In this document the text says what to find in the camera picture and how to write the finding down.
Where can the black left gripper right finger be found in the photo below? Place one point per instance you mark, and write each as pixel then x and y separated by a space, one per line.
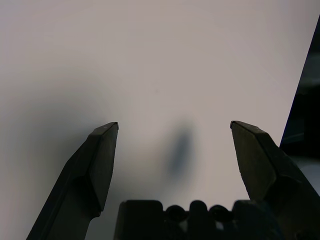
pixel 260 160

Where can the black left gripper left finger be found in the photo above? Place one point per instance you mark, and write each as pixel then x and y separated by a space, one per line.
pixel 82 175

